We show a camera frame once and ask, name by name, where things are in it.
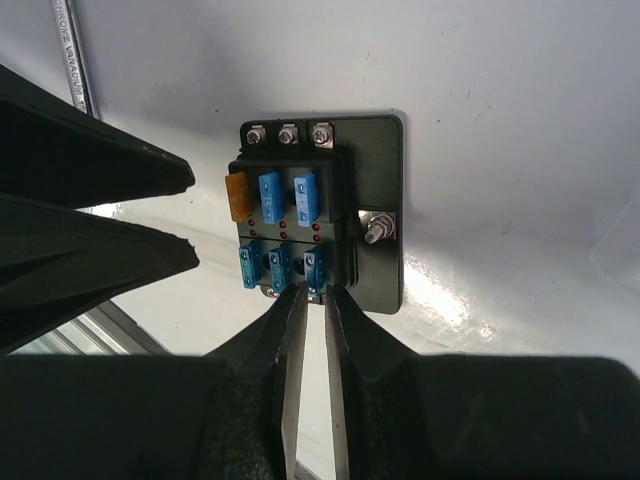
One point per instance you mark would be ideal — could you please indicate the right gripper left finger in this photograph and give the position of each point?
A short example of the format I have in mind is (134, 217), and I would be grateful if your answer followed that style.
(229, 414)

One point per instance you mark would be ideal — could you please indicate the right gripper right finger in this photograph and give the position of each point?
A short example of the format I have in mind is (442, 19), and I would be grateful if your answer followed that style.
(397, 414)

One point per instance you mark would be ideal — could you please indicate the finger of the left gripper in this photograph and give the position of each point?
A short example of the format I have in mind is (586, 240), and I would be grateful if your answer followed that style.
(58, 263)
(52, 152)

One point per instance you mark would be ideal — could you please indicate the blue blade fuse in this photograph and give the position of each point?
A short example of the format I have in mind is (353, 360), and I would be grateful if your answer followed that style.
(271, 197)
(313, 270)
(305, 190)

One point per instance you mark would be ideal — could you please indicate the orange blade fuse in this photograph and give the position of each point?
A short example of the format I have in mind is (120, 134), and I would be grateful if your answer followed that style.
(239, 196)

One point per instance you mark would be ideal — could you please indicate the black fuse box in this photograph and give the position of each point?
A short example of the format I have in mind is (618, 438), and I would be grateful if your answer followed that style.
(358, 166)

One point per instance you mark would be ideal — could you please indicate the blue inserted fuse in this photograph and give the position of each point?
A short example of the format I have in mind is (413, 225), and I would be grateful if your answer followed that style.
(280, 268)
(249, 256)

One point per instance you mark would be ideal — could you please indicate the silver wrench centre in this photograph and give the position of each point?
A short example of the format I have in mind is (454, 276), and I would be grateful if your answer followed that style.
(75, 65)

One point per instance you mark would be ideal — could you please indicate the aluminium rail base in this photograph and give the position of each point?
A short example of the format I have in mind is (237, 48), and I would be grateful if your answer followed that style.
(103, 330)

